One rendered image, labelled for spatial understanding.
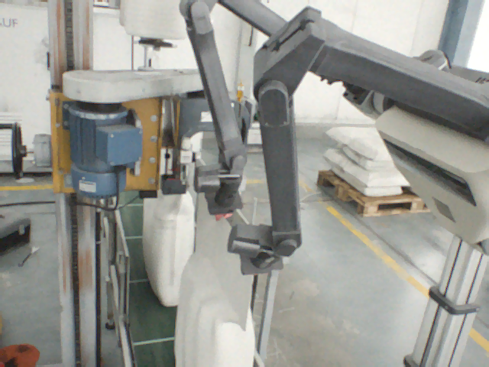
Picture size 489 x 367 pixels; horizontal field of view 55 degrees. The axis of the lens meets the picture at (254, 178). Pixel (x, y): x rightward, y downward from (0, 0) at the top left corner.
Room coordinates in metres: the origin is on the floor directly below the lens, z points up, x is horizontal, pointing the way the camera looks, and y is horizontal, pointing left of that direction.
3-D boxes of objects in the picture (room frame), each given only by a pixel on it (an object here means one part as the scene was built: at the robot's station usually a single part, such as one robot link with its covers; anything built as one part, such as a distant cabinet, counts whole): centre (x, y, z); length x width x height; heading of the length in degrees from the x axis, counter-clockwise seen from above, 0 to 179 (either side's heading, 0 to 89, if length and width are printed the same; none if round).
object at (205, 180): (1.17, 0.10, 1.21); 0.11 x 0.09 x 0.12; 112
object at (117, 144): (1.17, 0.37, 1.25); 0.10 x 0.08 x 0.12; 138
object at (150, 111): (1.47, 0.51, 1.18); 0.34 x 0.25 x 0.31; 113
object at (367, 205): (4.37, -1.36, 0.07); 1.20 x 0.82 x 0.14; 115
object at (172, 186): (1.47, 0.27, 1.04); 0.08 x 0.06 x 0.05; 113
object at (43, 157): (1.38, 0.67, 1.14); 0.11 x 0.06 x 0.11; 23
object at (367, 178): (4.06, -1.17, 0.32); 0.66 x 0.43 x 0.15; 115
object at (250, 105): (1.58, 0.03, 1.29); 0.08 x 0.05 x 0.09; 23
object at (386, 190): (4.21, -1.05, 0.20); 0.66 x 0.44 x 0.12; 23
